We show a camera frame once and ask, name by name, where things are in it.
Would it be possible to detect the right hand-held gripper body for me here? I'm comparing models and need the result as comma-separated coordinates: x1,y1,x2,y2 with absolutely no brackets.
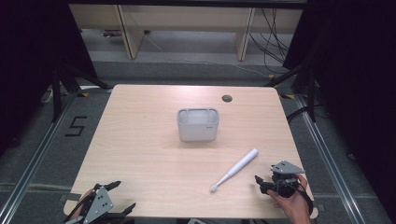
270,160,306,199

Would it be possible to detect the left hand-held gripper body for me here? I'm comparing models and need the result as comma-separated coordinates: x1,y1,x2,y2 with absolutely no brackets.
64,183,126,224

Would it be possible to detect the white electric toothbrush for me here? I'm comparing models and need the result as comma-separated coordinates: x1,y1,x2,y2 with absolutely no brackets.
209,147,260,193

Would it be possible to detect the white toothbrush holder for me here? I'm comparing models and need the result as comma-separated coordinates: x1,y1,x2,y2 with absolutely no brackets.
177,107,220,143

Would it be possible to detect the person's left hand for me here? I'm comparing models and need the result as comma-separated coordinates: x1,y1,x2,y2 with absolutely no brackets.
73,189,94,218

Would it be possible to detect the person's right hand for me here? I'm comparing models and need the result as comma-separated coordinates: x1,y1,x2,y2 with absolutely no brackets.
266,174,313,224

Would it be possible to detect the black metal stand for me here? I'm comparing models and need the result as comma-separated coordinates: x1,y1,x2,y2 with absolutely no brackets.
50,63,114,123
264,62,318,123

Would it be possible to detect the black curtain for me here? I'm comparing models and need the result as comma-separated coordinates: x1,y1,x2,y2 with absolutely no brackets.
0,0,98,157
282,0,396,216

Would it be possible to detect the dark object under desk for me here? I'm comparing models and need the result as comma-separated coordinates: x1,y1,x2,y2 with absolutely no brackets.
102,29,123,39

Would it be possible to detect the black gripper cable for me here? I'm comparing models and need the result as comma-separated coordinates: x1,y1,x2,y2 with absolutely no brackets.
293,181,315,217

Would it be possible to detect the aluminium floor rail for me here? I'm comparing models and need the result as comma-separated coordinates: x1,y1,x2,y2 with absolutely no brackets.
294,94,366,224
0,92,78,224

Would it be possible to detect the thick black floor cable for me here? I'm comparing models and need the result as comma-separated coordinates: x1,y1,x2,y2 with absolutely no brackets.
285,105,310,123

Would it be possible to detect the thin white floor cable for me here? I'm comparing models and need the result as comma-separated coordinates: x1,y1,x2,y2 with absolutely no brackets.
141,31,273,79

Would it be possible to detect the black cable bundle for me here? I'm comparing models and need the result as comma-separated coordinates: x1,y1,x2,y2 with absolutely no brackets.
248,7,291,75

